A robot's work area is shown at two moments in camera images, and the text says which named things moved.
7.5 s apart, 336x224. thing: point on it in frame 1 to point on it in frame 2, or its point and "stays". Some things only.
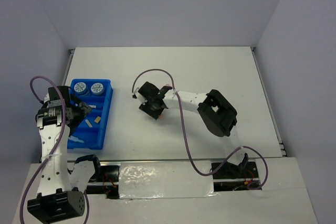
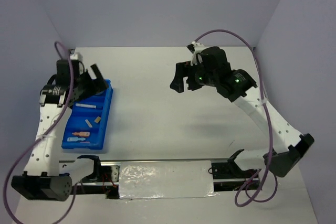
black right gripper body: x=150 y=109 to x=198 y=76
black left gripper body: x=79 y=112 to x=85 y=87
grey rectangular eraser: x=88 y=123 stays
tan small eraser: x=97 y=119 stays
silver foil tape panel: x=165 y=179 stays
